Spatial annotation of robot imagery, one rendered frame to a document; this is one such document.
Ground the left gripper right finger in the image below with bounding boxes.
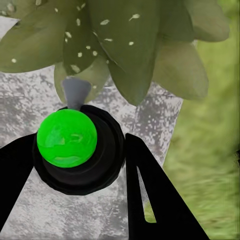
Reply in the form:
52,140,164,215
125,133,210,240

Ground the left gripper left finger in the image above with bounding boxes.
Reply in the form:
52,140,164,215
0,133,36,232

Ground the insectifuge atomizer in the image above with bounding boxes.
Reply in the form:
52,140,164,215
32,76,126,196

